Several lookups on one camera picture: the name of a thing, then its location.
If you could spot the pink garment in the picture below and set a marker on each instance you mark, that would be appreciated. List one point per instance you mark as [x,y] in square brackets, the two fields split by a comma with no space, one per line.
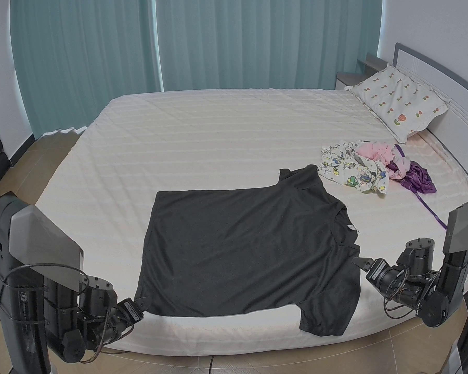
[374,152]

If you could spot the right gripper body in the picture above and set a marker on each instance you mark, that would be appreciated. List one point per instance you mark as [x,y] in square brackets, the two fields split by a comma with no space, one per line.
[380,275]

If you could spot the black T-shirt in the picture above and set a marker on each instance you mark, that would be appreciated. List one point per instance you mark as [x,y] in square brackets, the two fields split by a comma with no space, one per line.
[249,247]

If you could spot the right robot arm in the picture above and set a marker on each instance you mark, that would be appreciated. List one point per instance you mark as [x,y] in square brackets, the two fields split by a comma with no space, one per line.
[464,224]

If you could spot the white printed garment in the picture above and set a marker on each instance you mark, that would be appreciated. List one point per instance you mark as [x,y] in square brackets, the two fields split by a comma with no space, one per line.
[347,170]

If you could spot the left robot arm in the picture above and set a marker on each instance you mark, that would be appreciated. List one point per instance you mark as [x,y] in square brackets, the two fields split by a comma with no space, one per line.
[27,286]

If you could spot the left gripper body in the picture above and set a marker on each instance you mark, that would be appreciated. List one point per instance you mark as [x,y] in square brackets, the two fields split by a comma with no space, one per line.
[132,312]

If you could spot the bed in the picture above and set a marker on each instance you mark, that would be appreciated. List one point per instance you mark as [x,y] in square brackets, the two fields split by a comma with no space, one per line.
[218,138]

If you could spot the purple garment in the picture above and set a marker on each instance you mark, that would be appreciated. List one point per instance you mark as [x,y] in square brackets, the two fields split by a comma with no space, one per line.
[419,179]

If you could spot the white printed pillow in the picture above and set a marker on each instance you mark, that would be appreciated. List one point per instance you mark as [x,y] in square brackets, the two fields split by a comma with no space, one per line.
[401,99]

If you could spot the grey bedside table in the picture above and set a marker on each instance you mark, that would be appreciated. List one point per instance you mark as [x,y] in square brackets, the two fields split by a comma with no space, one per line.
[351,78]

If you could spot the blue-green curtain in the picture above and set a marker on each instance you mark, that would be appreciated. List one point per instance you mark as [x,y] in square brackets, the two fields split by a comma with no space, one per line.
[265,33]
[85,53]

